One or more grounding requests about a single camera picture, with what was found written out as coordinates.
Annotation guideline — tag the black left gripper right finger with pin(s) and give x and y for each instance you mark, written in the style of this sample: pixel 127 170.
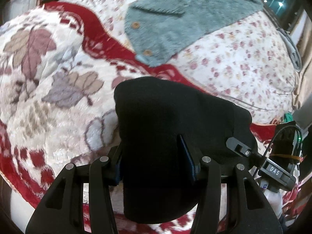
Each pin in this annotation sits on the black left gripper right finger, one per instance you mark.
pixel 247 209

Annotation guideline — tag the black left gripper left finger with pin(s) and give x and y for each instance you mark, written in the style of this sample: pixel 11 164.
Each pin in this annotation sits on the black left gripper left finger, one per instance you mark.
pixel 61 208

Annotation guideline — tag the black pants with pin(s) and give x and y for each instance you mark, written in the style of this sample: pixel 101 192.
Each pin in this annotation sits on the black pants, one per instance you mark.
pixel 160 123

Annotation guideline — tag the white gloved right hand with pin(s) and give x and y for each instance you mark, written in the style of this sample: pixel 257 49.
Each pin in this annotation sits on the white gloved right hand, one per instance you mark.
pixel 274 198

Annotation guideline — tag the green cloth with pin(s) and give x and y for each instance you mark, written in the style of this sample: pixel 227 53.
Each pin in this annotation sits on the green cloth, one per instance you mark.
pixel 288 117

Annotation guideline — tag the white floral bed sheet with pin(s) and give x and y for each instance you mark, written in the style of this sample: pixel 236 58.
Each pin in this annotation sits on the white floral bed sheet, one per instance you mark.
pixel 246 63

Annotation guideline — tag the grey folded cloth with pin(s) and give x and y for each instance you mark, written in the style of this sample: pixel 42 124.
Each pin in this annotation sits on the grey folded cloth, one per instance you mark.
pixel 292 49

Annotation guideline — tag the beige curtain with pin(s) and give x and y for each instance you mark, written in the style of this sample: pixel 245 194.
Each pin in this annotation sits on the beige curtain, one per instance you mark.
pixel 302 89

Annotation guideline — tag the red white floral blanket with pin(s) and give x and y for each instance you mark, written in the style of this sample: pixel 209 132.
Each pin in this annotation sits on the red white floral blanket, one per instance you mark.
pixel 59 69

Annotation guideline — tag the teal fleece jacket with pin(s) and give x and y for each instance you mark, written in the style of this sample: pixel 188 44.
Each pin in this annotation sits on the teal fleece jacket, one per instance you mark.
pixel 159 29

